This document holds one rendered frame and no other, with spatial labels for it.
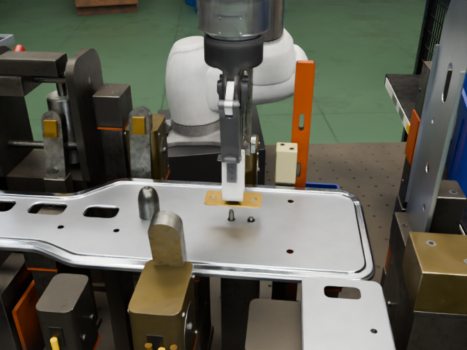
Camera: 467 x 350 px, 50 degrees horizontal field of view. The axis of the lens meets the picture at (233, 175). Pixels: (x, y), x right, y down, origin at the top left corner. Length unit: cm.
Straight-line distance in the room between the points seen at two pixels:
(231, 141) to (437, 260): 28
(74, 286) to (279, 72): 87
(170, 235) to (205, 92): 84
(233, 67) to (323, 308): 31
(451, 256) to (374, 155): 105
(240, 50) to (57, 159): 44
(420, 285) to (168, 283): 29
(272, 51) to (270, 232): 69
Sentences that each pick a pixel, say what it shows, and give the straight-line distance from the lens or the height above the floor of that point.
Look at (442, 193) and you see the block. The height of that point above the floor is 108.
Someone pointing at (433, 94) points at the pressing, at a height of 120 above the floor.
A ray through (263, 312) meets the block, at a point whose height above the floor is 98.
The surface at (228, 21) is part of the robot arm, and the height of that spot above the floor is 130.
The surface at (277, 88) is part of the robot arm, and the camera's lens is 139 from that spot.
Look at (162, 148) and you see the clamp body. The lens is 94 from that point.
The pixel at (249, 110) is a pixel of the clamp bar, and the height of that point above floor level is 112.
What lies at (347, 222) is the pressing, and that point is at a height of 100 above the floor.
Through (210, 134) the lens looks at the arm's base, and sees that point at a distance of 142.
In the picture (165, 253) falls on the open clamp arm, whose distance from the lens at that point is 60.
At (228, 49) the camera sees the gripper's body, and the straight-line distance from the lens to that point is 62.
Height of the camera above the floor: 143
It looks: 29 degrees down
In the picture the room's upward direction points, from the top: straight up
